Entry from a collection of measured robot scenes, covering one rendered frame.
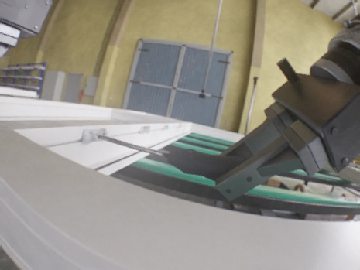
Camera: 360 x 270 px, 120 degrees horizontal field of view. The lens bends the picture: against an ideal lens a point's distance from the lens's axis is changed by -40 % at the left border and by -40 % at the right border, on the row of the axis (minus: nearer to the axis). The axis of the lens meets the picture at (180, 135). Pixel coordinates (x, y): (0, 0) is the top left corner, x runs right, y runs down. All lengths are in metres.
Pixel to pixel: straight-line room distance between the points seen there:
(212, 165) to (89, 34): 9.81
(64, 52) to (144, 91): 5.78
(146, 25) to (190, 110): 4.43
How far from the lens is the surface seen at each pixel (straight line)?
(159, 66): 7.14
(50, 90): 9.87
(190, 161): 0.18
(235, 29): 7.85
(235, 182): 0.17
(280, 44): 8.20
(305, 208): 0.43
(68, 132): 0.20
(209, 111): 6.55
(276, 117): 0.20
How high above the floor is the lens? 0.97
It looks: 6 degrees down
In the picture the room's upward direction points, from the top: 12 degrees clockwise
